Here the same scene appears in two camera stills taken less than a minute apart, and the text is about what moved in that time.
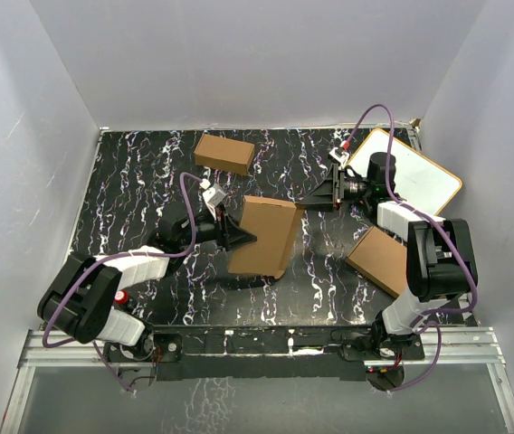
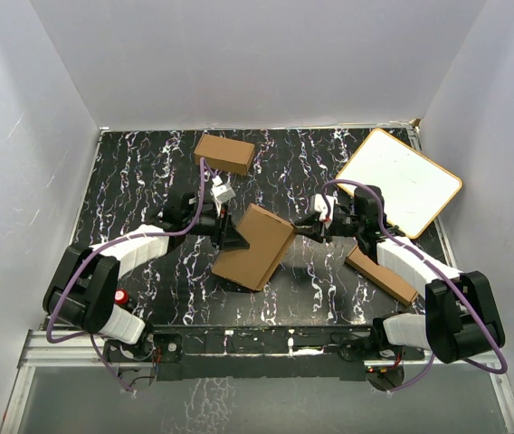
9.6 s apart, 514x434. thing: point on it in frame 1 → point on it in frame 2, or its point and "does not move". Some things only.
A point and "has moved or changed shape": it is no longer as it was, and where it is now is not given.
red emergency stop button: x=121 y=297 does not move
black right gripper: x=329 y=193 → x=313 y=230
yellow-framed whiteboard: x=418 y=179 does not move
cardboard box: x=276 y=225 has moved or changed shape
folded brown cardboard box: x=224 y=155 does not move
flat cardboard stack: x=383 y=259 does not move
